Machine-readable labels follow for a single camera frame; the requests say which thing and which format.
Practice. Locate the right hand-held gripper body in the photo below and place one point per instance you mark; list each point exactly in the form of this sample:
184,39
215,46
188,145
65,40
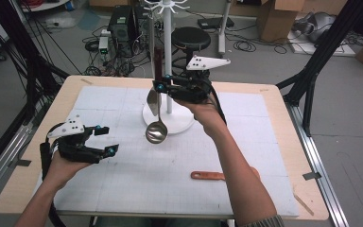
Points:
192,91

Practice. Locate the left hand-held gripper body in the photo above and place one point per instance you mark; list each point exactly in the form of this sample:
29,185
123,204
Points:
72,149

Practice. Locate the white utensil rack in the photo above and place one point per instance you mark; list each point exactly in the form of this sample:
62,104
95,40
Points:
176,121

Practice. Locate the brown wooden rice paddle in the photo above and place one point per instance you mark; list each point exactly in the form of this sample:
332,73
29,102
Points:
208,175

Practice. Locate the person's left hand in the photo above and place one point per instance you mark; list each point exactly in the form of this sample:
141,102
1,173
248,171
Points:
60,173

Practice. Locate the person's right hand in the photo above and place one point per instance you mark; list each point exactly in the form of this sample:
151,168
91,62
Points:
208,116

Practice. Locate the white grid mat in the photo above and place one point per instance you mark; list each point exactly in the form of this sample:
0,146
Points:
123,189

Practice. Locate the black round stool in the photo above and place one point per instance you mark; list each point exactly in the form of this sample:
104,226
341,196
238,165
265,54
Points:
190,38

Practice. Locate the grey tape strip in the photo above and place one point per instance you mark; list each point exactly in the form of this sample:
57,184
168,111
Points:
20,163
312,176

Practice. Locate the white floor stand pole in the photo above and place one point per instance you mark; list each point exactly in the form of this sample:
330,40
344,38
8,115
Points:
222,39

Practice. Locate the black flat box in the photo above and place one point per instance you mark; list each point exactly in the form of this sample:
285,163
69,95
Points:
211,22

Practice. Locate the black computer tower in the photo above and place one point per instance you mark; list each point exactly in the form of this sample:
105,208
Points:
123,31

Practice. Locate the white box with green light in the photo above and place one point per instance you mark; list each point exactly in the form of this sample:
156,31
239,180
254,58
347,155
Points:
103,42

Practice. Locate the light wooden table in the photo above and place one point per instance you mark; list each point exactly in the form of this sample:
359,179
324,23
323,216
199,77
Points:
282,126

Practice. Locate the open cardboard box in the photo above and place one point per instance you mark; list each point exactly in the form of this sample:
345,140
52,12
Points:
277,22

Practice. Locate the grey bag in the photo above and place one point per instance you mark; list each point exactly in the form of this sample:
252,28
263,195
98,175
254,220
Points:
315,26

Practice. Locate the white flat board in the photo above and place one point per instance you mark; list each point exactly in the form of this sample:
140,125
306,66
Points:
327,50

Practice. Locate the grey-green sleeve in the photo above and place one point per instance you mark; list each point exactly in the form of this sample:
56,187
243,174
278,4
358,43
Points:
261,222

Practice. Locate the thin wooden stick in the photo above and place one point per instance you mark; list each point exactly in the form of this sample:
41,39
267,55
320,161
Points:
303,204

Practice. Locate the aluminium rail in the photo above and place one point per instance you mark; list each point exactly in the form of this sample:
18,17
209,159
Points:
321,164
3,157

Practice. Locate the black metal frame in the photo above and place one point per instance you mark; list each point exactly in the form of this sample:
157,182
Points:
315,60
28,63

